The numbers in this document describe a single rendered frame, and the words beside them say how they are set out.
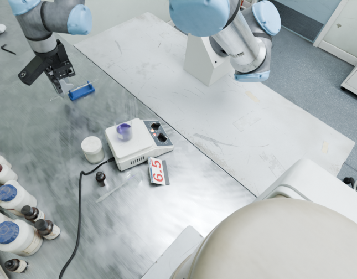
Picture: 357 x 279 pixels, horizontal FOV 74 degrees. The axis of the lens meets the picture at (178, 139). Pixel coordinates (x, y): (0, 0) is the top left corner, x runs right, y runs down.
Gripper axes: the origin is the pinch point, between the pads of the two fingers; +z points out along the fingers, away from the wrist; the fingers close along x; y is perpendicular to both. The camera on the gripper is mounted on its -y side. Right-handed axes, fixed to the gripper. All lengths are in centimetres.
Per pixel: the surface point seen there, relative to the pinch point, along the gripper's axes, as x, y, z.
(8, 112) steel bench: 5.7, -17.7, 3.4
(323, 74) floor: -29, 254, 96
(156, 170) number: -46.1, 10.3, 1.3
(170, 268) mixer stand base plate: -71, -3, 3
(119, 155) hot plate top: -38.0, 2.7, -5.1
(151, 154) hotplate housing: -41.1, 12.0, -0.6
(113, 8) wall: 119, 88, 47
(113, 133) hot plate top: -30.0, 5.4, -5.1
